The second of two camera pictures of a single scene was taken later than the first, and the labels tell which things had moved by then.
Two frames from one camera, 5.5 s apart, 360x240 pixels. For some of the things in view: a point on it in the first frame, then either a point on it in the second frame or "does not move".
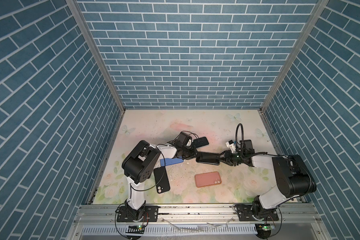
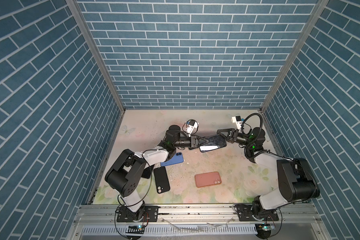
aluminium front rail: x=301 y=213 does not move
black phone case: x=203 y=157 to x=215 y=142
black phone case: x=161 y=180 does not move
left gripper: x=193 y=152 to x=192 y=142
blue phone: x=171 y=161 does not move
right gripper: x=227 y=154 to x=233 y=136
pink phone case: x=207 y=179 does not move
